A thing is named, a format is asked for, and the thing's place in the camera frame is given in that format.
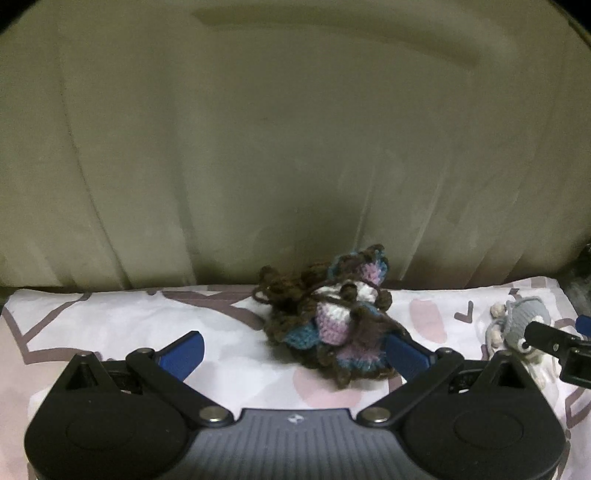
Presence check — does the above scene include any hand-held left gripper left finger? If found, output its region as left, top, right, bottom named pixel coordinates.
left=58, top=330, right=234, bottom=428

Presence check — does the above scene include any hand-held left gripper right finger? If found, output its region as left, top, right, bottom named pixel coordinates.
left=362, top=333, right=542, bottom=424

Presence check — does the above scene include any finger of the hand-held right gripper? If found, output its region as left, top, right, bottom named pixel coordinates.
left=523, top=320, right=583, bottom=357

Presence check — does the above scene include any grey crochet toy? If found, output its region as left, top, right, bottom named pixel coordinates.
left=481, top=296, right=580, bottom=394

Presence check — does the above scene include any brown crochet pouch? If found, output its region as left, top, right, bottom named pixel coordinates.
left=252, top=244, right=407, bottom=389

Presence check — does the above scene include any printed cartoon blanket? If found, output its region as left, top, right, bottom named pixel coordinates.
left=0, top=275, right=591, bottom=462

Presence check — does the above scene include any cream cabinet door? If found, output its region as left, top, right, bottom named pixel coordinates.
left=0, top=0, right=591, bottom=296

